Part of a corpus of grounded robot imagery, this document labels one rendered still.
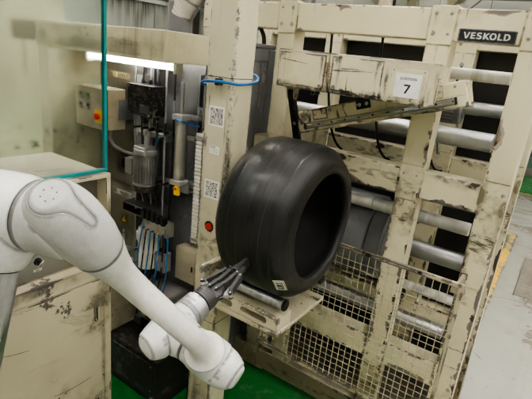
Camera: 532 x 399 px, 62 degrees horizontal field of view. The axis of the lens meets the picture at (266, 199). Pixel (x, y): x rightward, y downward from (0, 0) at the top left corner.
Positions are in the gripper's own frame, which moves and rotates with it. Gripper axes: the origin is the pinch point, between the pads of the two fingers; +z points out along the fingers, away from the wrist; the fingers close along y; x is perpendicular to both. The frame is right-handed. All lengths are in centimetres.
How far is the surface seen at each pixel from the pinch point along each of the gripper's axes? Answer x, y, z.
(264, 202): -20.2, -3.2, 10.3
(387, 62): -54, -19, 64
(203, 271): 17.8, 25.9, 6.9
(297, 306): 35.6, -5.2, 25.8
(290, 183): -25.2, -8.3, 17.4
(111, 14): 41, 919, 654
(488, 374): 148, -74, 140
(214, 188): -8.3, 32.3, 25.4
